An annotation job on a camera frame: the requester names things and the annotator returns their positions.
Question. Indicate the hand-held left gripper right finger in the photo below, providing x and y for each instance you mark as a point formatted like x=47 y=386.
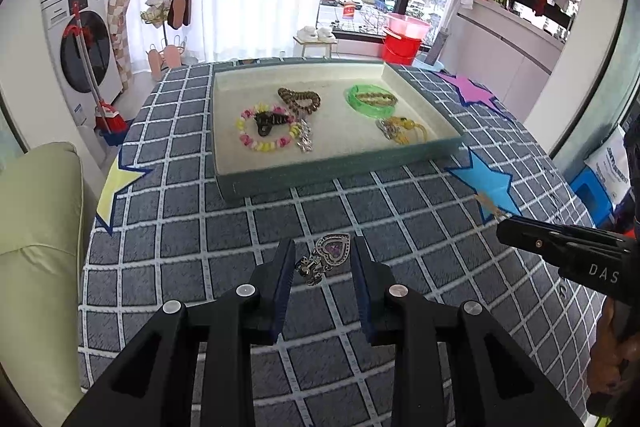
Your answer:
x=361 y=287

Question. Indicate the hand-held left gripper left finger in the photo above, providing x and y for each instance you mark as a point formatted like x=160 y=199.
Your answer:
x=285 y=287

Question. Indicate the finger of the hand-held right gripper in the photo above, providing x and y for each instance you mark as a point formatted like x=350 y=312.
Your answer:
x=560 y=228
x=545 y=243

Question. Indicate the silver heart pendant charm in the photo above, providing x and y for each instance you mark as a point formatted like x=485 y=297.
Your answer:
x=335 y=252

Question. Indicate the grey-green shallow tray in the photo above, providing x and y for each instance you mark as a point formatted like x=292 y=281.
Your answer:
x=330 y=147

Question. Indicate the black hair clip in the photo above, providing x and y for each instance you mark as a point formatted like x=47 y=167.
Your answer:
x=265 y=123

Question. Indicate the person's right hand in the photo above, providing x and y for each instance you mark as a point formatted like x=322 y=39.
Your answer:
x=612 y=347

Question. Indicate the blue box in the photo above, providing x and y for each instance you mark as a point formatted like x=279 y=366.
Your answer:
x=590 y=197

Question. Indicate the white printed bag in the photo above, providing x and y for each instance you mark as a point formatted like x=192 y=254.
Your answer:
x=610 y=162

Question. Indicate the dark patterned clothing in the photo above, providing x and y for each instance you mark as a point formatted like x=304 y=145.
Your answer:
x=630 y=177

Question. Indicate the grey grid star tablecloth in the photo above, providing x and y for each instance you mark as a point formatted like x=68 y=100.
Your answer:
x=200 y=232

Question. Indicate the green plastic bangle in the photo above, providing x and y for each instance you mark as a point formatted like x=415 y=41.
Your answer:
x=352 y=99

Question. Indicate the white low cabinet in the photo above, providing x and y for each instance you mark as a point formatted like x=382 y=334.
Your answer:
x=500 y=42

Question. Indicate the blue dustpan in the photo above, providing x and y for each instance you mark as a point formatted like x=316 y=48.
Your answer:
x=117 y=138

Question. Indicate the red bucket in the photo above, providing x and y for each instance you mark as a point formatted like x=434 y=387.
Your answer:
x=400 y=52

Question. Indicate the white wooden stool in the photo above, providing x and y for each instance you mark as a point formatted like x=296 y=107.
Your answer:
x=312 y=44

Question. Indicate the light green sofa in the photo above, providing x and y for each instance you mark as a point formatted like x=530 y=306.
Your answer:
x=40 y=257

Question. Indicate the pink plastic basin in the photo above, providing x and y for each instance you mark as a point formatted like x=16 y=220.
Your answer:
x=407 y=24

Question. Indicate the white slippers pair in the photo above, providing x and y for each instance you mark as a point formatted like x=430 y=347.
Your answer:
x=315 y=33

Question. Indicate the pink slipper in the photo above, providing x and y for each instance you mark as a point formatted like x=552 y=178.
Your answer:
x=172 y=56
x=155 y=64

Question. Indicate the slipper rack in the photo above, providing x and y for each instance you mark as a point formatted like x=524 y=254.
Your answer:
x=177 y=9

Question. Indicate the checkered paper bag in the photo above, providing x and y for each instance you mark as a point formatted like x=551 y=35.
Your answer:
x=119 y=32

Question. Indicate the white washing machine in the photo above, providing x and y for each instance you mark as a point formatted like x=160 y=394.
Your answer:
x=52 y=22

